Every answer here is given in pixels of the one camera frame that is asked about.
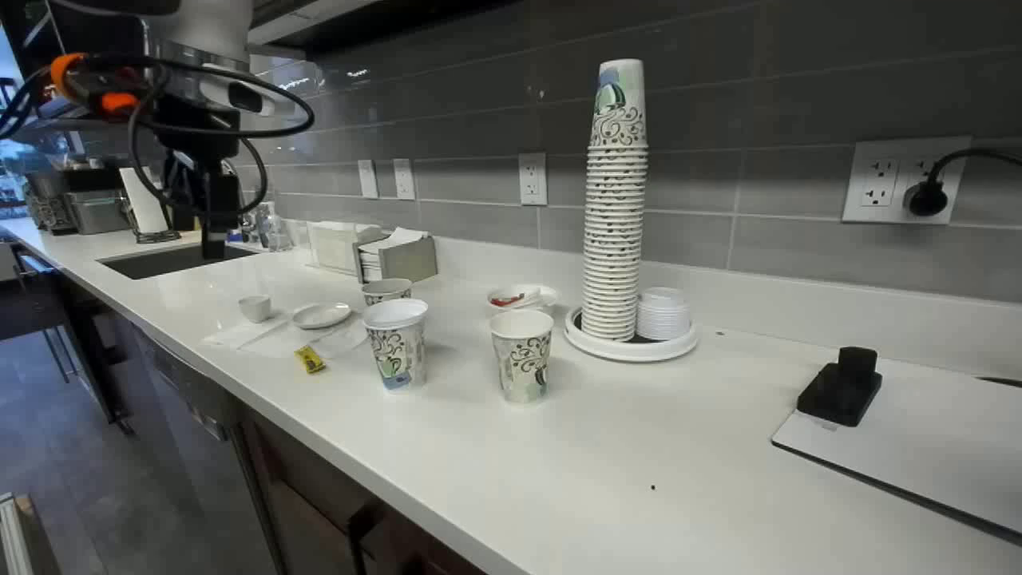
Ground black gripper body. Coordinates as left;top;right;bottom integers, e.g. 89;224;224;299
169;101;239;258

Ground white cup lid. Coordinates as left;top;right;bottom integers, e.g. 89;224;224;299
366;299;427;328

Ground patterned paper cup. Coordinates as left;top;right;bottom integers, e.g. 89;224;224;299
366;320;424;390
491;310;552;404

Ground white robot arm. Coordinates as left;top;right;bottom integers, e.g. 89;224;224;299
147;0;260;258

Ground small white cup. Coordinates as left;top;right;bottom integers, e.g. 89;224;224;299
236;299;276;324

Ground white bowl with red rim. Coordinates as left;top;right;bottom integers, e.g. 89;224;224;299
486;286;559;315

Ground white framed sign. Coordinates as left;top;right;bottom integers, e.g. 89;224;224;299
120;168;176;243

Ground dark sink basin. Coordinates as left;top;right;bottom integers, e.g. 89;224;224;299
107;245;248;283

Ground yellow packet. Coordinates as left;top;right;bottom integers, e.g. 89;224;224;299
295;347;326;375

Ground tall stack of paper cups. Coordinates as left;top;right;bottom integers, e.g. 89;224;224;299
582;58;650;343

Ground white round tray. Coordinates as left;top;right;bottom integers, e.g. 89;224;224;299
564;310;700;364

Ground short stack white lids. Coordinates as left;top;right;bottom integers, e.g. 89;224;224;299
638;288;695;340

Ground black device on board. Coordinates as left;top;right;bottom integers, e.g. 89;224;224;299
796;347;883;427

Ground white flat board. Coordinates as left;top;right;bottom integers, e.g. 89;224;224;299
773;360;1022;540

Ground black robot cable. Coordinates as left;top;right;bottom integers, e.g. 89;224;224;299
0;51;320;219

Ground white wall switch plates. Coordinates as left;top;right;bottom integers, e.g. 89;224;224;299
355;161;417;201

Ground white wall outlet middle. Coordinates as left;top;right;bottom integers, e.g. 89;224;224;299
519;155;548;207

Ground white wall outlet with plug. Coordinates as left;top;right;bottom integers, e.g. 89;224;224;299
843;137;972;224

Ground black power plug cable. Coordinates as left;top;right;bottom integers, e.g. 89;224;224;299
900;143;1022;221

